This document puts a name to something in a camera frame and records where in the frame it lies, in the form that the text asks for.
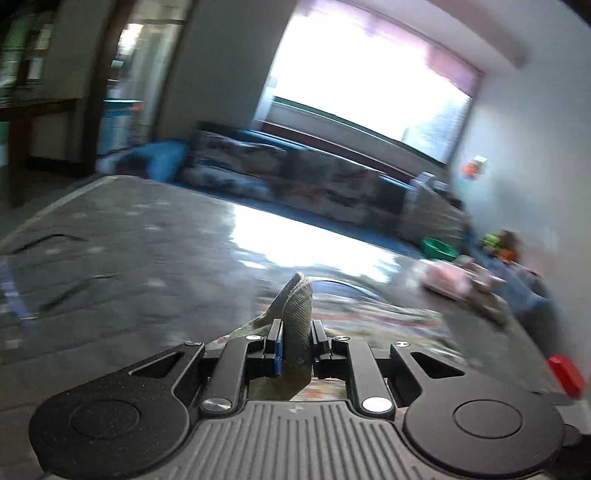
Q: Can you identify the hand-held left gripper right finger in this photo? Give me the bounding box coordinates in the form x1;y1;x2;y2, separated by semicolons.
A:
312;320;466;415

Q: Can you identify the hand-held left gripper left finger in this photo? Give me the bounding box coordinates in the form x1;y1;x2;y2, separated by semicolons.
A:
129;319;284;415

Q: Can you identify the pink white tissue pack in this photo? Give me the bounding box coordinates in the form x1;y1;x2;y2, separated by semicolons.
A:
416;258;476;302

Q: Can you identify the green bowl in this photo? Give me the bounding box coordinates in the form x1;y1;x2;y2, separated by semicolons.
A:
421;237;459;260

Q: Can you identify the large butterfly print cushion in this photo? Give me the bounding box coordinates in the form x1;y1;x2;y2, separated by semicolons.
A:
277;152;385;223

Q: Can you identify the grey pillow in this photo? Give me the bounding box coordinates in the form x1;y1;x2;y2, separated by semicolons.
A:
399;173;468;245

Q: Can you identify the cream cloth garment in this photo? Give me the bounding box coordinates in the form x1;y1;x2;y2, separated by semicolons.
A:
452;256;514;329

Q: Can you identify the teddy bear with green vest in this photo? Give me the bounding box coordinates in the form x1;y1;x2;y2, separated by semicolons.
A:
482;230;521;260

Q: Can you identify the blue sofa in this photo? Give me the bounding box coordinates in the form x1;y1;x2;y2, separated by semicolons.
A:
97;122;557;324

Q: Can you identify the colourful pinwheel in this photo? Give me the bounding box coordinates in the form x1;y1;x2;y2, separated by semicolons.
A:
462;156;490;179

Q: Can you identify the red plastic stool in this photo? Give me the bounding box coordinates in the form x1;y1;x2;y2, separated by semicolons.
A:
547;354;585;398

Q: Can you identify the window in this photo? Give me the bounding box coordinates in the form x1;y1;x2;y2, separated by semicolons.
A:
252;0;484;165

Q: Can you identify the blue cabinet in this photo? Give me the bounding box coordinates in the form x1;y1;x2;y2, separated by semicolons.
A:
102;98;142;154

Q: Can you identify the dark wooden cabinet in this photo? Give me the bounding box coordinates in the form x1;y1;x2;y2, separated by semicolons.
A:
0;97;89;209

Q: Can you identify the dark wooden door frame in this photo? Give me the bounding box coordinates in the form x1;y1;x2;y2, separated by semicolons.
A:
85;0;195;175

